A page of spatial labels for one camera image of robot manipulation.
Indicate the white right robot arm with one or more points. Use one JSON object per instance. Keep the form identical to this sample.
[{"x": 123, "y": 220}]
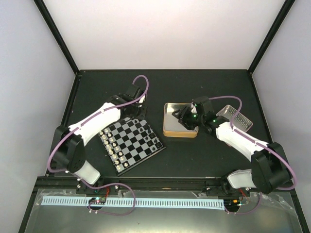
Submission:
[{"x": 269, "y": 170}]

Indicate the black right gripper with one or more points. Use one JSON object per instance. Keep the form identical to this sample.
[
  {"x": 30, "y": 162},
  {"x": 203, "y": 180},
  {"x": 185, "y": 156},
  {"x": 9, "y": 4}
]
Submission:
[{"x": 184, "y": 120}]

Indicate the white chess piece row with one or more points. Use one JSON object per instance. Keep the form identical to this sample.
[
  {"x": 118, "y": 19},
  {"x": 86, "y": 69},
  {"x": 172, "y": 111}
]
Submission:
[{"x": 116, "y": 148}]

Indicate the silver tin lid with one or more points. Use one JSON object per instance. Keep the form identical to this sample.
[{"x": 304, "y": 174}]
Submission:
[{"x": 236, "y": 117}]

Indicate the light blue cable duct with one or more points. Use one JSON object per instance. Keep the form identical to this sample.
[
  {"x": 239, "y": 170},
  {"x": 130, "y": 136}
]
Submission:
[{"x": 131, "y": 202}]

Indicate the black and grey chessboard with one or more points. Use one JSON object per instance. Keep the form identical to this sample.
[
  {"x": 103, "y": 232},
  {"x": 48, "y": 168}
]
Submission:
[{"x": 139, "y": 148}]

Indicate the gold metal tin base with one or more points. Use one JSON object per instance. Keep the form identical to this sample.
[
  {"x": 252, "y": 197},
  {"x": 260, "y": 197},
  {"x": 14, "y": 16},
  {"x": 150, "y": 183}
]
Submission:
[{"x": 171, "y": 126}]

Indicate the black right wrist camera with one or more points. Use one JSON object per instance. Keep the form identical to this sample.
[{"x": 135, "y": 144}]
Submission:
[{"x": 202, "y": 106}]

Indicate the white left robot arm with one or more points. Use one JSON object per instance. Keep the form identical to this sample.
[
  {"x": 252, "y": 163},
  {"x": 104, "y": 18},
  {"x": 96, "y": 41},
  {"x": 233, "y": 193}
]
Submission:
[{"x": 68, "y": 146}]

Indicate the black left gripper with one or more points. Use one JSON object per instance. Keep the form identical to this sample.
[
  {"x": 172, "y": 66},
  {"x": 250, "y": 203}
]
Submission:
[{"x": 142, "y": 115}]

